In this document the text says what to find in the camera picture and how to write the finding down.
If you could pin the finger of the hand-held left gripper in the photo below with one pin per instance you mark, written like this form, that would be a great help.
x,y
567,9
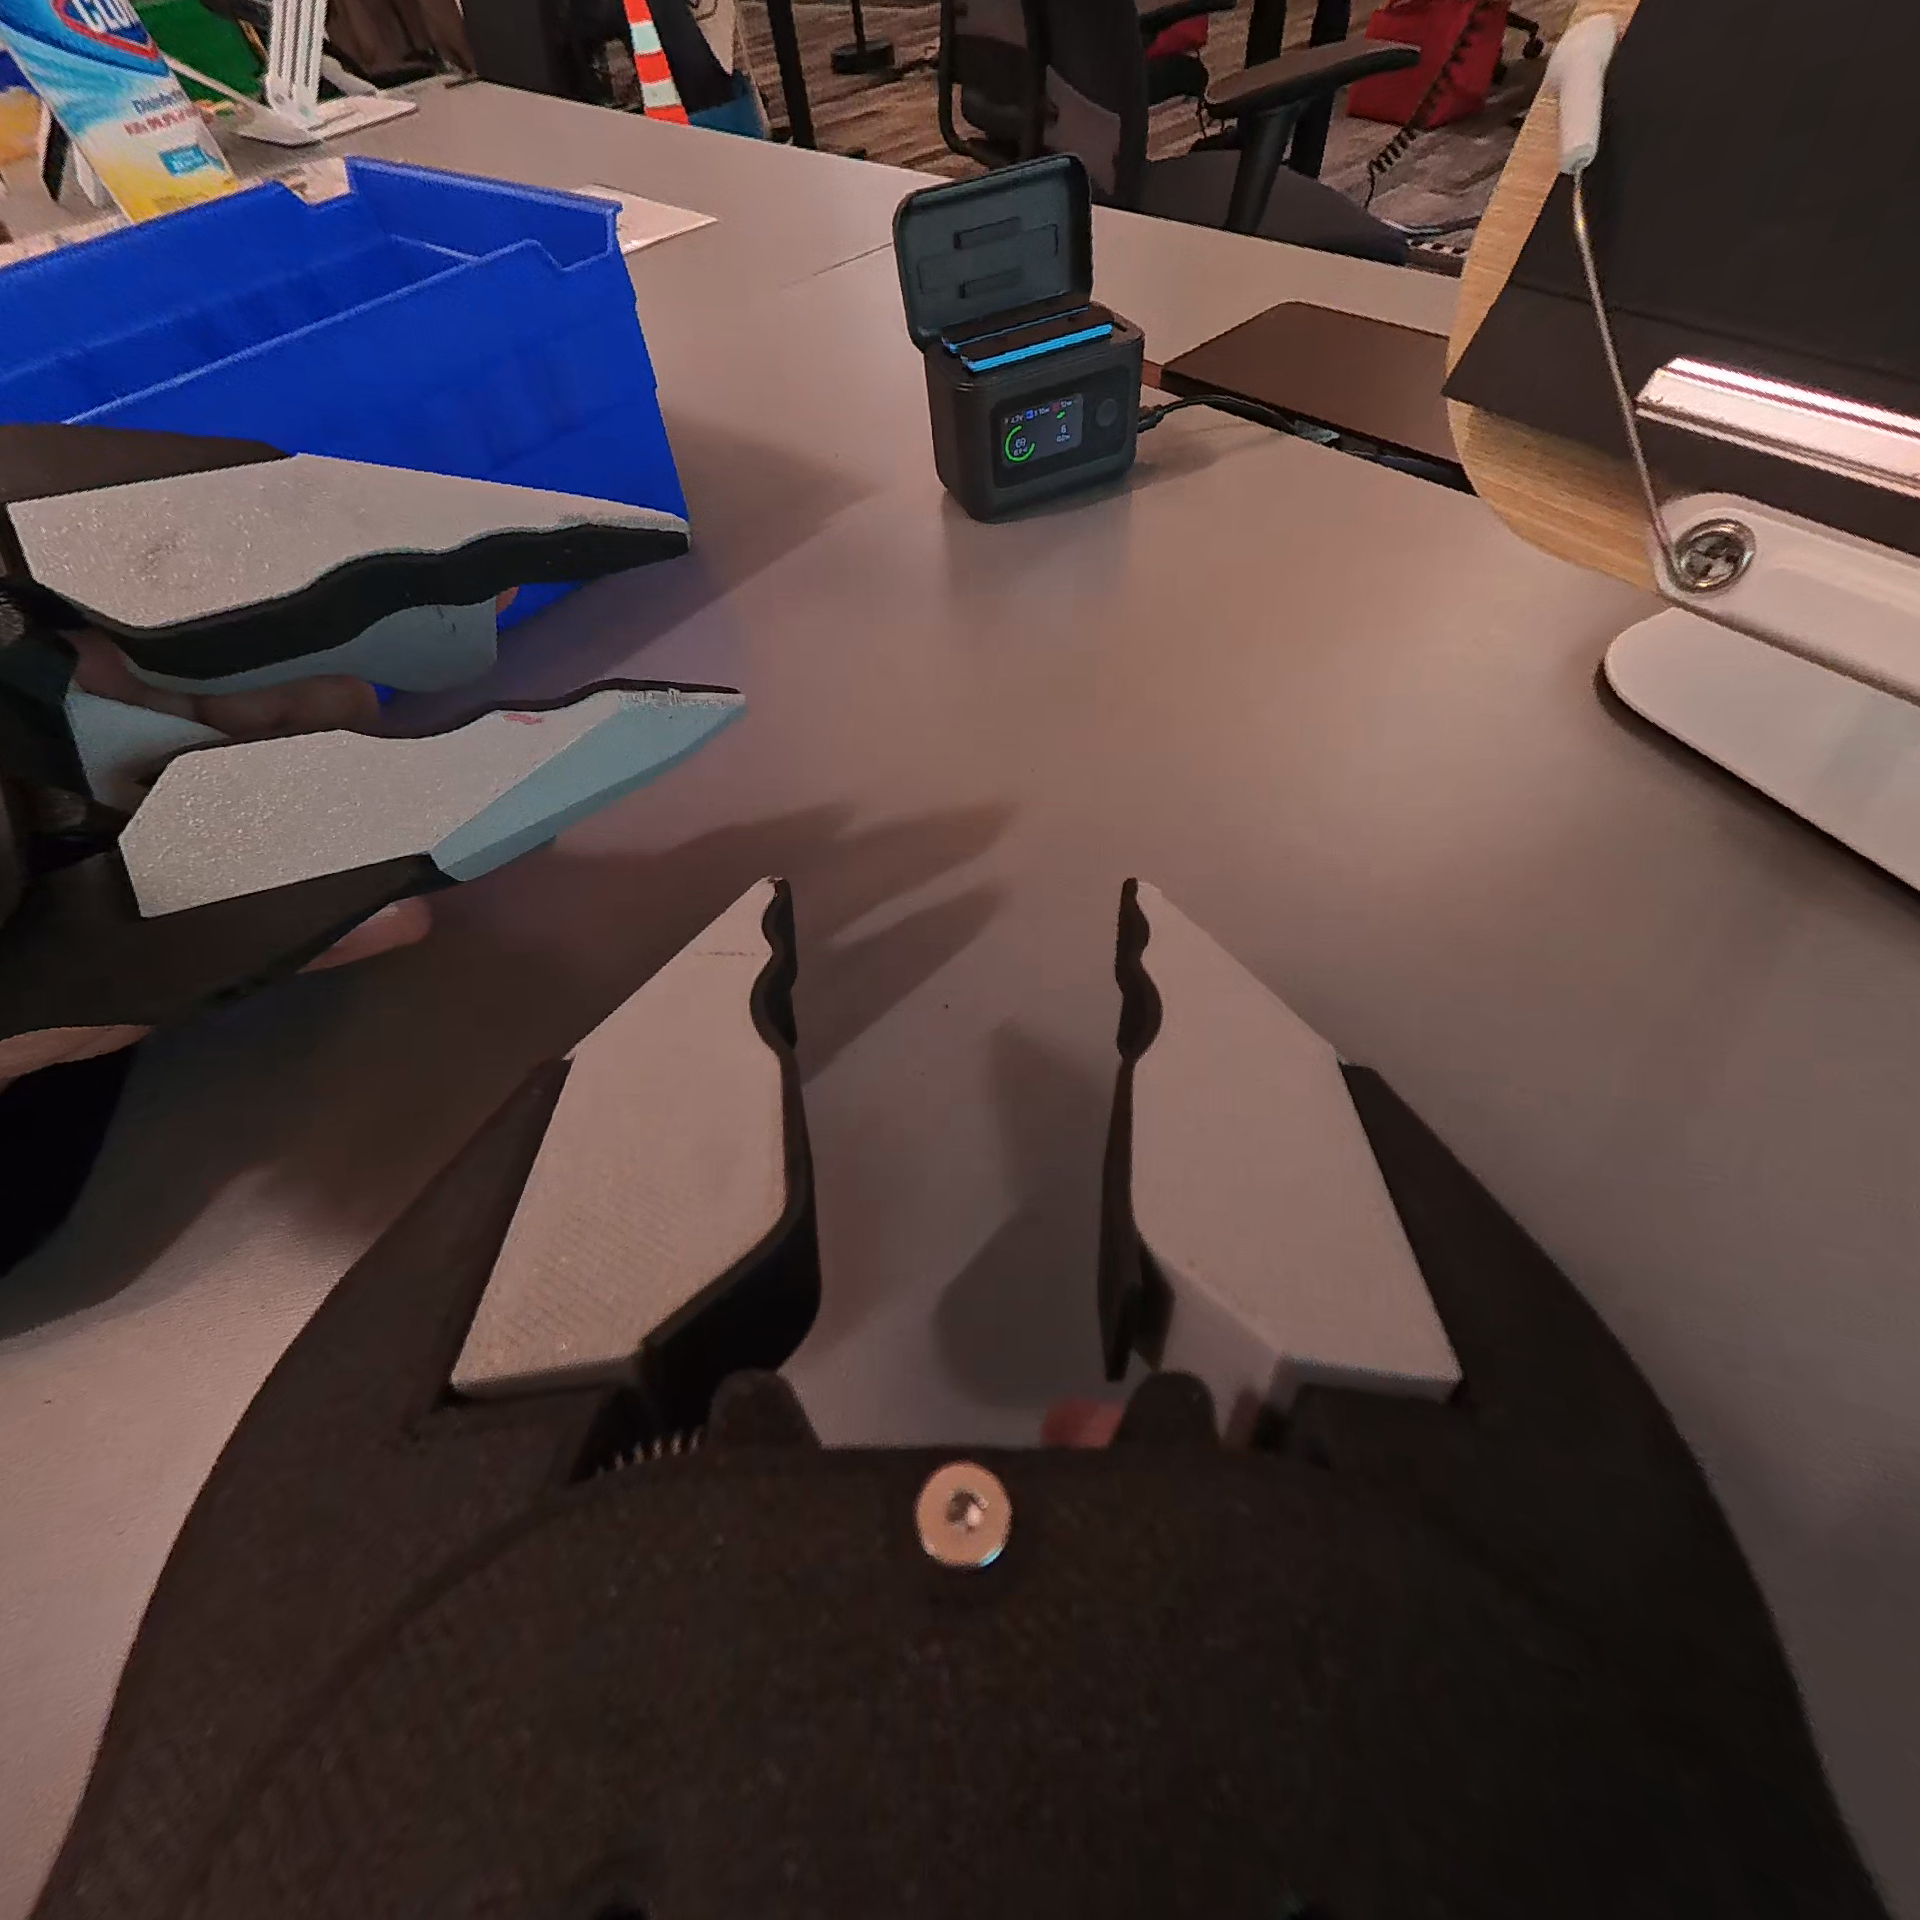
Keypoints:
x,y
268,540
300,819

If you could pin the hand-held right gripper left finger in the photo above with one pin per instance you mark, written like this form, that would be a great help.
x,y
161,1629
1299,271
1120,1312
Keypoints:
x,y
643,1201

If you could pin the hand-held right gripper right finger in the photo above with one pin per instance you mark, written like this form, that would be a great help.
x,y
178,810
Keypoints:
x,y
1273,1201

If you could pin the blue plastic bin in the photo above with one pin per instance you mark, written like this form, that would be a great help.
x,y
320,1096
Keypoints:
x,y
375,330

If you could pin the person's left hand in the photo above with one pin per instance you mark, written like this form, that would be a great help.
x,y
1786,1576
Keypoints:
x,y
255,711

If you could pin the blue yellow wipes pack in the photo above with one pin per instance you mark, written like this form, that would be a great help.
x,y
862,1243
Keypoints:
x,y
117,107

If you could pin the white lattice stand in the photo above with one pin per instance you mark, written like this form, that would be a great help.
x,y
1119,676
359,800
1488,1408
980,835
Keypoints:
x,y
292,59

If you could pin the white barcode label sheet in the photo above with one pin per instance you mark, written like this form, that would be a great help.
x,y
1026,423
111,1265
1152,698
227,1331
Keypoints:
x,y
655,216

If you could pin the green box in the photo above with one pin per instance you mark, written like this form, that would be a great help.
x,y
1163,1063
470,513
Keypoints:
x,y
209,29

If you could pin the orange traffic cone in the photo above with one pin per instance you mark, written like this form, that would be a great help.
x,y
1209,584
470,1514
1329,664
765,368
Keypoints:
x,y
655,67

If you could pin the black battery charging case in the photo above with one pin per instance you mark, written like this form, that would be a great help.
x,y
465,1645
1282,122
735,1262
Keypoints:
x,y
962,453

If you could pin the dark flat desk plate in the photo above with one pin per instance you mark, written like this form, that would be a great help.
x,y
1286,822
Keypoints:
x,y
1321,368

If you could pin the black office chair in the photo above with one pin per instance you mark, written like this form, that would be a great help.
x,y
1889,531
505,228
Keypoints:
x,y
1049,91
1289,209

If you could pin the black panel with wooden rim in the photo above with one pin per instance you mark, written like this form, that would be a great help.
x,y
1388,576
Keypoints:
x,y
1771,182

